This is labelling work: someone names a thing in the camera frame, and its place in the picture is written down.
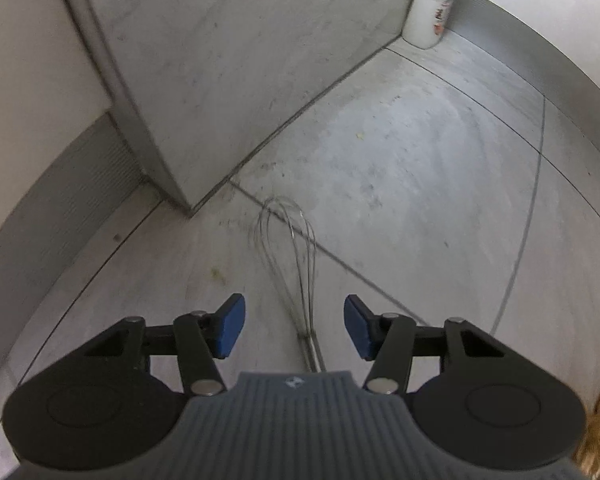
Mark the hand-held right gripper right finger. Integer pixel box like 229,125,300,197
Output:
343,294,506,396

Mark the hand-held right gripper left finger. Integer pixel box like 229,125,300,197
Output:
82,293,246,397

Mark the steel wire whisk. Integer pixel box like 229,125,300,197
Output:
255,196,326,373

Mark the white plastic bottle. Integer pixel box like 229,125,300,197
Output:
402,0,463,50

